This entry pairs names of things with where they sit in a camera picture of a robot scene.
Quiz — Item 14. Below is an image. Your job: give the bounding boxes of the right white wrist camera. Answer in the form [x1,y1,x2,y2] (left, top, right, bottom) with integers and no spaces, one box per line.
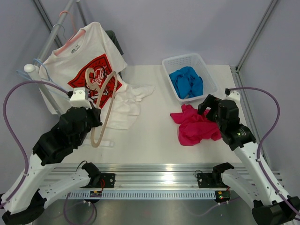
[225,88,241,103]

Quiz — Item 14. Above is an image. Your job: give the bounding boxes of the pink wire hanger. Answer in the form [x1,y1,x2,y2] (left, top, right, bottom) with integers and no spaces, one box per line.
[52,10,86,57]

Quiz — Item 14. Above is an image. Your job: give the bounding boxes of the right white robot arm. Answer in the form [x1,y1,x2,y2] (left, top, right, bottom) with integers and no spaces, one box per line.
[197,91,300,225]

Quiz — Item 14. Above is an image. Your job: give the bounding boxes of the purple cable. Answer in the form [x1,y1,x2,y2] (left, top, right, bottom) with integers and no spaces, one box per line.
[0,81,72,209]
[228,87,300,218]

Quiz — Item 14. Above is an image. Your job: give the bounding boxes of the blue wire hanger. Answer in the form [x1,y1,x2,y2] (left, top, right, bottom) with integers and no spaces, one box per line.
[16,59,69,99]

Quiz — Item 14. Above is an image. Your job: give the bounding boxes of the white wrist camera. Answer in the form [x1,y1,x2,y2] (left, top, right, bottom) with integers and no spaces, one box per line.
[225,88,241,103]
[69,87,92,109]

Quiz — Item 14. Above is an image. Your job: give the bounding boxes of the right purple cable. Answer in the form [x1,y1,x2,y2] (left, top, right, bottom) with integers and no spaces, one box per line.
[228,87,300,218]

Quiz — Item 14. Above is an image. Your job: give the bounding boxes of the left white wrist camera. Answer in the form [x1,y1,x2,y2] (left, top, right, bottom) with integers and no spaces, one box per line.
[69,87,92,109]

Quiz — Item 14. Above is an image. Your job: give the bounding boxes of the aluminium mounting rail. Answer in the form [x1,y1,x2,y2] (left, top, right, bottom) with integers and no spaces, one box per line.
[41,163,254,190]

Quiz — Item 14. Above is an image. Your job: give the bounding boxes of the blue cloth in basket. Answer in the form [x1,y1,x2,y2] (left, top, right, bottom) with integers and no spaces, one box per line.
[169,67,204,99]

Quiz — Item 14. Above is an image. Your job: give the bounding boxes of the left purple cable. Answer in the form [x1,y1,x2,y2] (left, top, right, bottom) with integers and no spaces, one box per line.
[0,81,72,209]

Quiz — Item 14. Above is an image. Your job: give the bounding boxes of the metal clothes rack rail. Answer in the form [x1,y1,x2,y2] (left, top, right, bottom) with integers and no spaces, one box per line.
[24,0,75,116]

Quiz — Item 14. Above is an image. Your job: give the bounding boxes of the wooden clothes hanger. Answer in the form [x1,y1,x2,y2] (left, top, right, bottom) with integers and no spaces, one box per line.
[85,67,118,148]

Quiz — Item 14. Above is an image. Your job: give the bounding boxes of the white slotted cable duct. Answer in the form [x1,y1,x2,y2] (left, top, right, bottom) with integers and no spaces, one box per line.
[69,190,216,200]

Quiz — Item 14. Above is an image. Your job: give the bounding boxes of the white plastic basket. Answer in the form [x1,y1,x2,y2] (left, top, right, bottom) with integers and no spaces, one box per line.
[162,53,218,104]

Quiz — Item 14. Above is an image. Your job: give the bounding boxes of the white coca cola t shirt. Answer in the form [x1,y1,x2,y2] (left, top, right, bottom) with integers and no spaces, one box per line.
[43,22,155,130]

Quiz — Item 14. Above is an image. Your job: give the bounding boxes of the grey wire hanger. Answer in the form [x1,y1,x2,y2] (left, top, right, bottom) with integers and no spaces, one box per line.
[52,23,68,40]

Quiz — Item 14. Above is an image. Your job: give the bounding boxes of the pink magenta t shirt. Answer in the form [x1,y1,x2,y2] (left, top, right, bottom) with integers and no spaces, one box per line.
[170,104,221,146]

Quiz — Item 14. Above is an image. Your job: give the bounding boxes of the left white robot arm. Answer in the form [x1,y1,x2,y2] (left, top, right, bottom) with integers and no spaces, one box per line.
[0,107,102,225]

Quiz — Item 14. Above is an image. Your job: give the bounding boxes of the dark grey t shirt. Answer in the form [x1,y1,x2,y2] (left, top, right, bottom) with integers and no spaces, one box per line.
[105,30,124,55]

